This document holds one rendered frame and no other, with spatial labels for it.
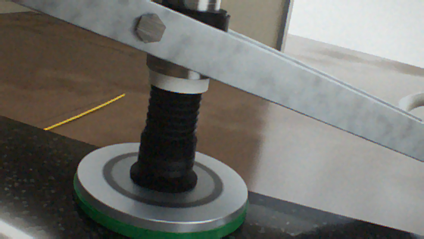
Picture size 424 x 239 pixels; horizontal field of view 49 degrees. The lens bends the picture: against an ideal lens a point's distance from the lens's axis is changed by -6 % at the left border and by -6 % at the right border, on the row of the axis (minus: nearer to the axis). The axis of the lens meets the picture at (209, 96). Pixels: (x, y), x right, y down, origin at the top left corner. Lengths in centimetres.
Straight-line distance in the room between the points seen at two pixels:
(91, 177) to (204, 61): 20
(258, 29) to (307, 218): 500
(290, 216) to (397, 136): 18
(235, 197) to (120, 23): 25
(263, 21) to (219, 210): 505
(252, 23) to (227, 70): 509
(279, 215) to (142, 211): 19
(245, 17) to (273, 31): 36
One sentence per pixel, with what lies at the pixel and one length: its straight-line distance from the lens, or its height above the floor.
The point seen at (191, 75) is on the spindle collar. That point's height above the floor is 102.
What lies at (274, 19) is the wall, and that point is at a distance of 553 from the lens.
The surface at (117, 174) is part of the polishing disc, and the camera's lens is 61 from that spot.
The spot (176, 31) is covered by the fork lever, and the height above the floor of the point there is 107.
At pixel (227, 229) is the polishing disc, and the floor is 86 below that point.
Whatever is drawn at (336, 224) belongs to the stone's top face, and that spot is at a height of 85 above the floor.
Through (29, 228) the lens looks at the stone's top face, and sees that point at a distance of 54.
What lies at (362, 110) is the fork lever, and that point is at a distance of 62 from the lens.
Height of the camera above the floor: 115
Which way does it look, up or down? 16 degrees down
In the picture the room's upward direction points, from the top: 10 degrees clockwise
